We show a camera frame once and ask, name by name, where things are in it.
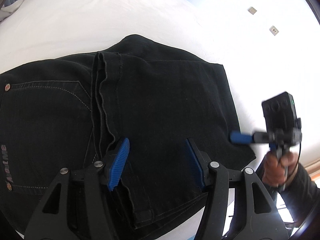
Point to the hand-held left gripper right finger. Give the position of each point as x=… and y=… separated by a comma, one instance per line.
x=193, y=165

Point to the person's right forearm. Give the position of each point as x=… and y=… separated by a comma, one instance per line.
x=300, y=192

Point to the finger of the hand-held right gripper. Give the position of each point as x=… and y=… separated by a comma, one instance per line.
x=240, y=137

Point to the white wall socket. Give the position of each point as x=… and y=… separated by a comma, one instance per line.
x=252, y=10
x=274, y=31

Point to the black pants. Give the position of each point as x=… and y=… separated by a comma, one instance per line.
x=162, y=100

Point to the person's right hand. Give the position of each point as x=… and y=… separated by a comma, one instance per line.
x=272, y=170

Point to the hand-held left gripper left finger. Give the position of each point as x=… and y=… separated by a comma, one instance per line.
x=118, y=165

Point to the rolled white duvet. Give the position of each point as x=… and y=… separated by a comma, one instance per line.
x=12, y=5

